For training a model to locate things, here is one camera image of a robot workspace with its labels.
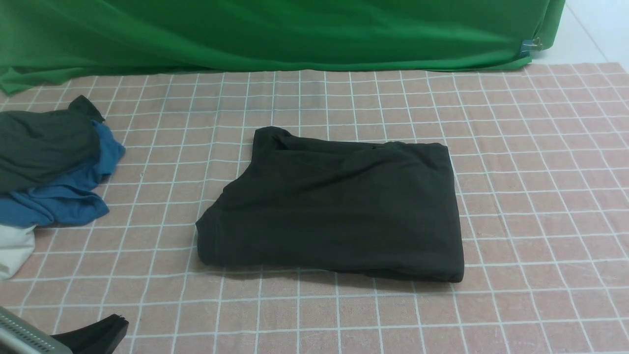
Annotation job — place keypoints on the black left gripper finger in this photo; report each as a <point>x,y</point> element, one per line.
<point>102,337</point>

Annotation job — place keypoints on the dark gray long-sleeved shirt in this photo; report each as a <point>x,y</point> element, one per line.
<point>381,210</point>

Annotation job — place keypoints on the blue shirt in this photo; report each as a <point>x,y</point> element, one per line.
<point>69,199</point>

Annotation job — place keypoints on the white folded cloth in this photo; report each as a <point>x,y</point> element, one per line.
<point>16,246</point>

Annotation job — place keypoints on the green backdrop cloth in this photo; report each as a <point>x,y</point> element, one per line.
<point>53,41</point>

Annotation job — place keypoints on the pink grid tablecloth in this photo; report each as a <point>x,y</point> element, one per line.
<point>541,162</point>

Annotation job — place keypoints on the blue binder clip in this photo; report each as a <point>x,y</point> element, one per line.
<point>530,46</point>

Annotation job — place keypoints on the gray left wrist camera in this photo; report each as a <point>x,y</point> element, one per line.
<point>19,337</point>

